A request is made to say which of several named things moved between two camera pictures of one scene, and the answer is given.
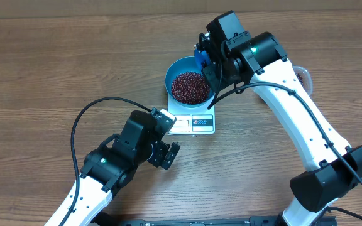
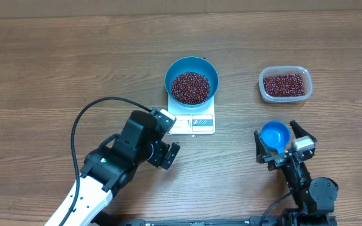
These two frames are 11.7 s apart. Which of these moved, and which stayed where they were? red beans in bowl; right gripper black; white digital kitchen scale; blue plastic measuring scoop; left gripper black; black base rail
Moved: blue plastic measuring scoop; right gripper black
Stayed: red beans in bowl; black base rail; left gripper black; white digital kitchen scale
